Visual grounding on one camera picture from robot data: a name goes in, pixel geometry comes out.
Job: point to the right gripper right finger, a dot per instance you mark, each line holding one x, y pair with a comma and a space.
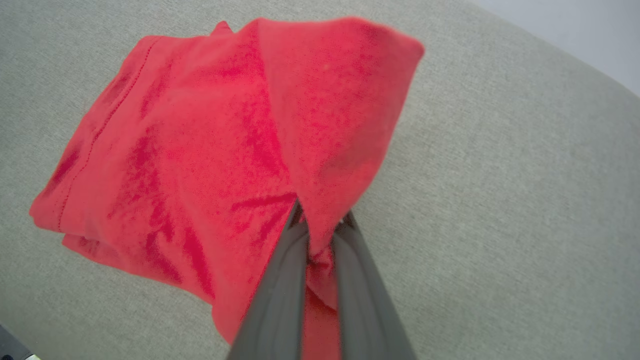
367, 310

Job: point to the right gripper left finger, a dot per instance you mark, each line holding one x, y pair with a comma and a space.
277, 305

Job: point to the red jersey garment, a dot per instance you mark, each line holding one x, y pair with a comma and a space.
200, 150

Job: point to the grey fabric sofa surface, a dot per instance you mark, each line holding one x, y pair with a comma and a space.
500, 225

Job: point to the black box with white edge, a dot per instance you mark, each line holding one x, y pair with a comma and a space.
12, 346

